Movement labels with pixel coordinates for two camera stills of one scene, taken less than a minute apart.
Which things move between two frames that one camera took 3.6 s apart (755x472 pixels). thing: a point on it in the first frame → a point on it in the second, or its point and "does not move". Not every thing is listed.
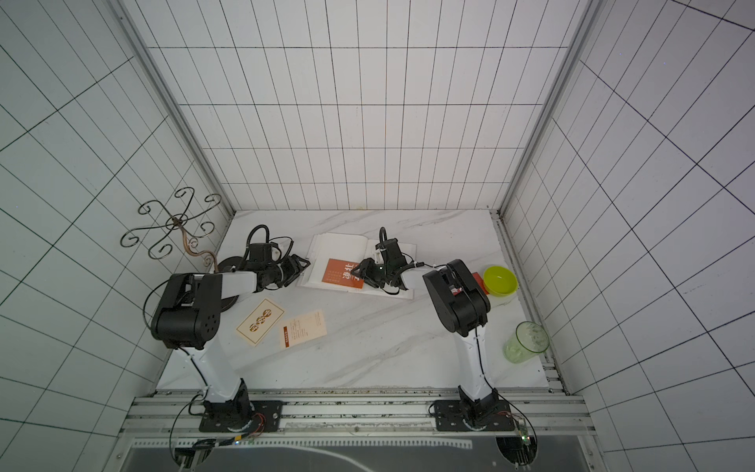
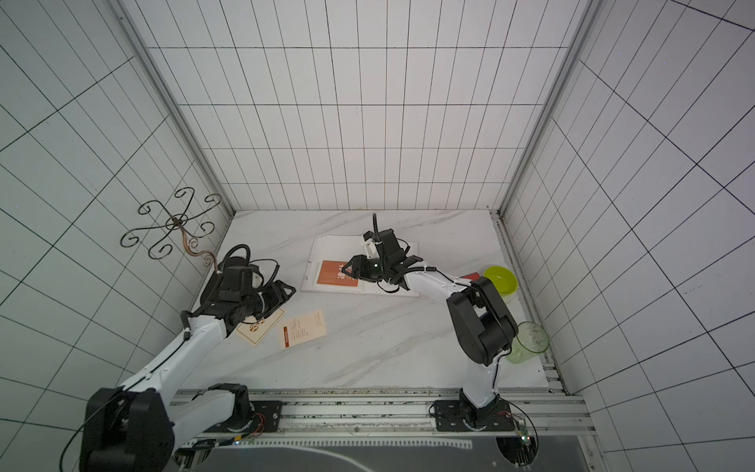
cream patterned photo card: [260, 322] does not move
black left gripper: [296, 265] → [278, 296]
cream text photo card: [303, 328] does not move
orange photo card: [338, 271] does not move
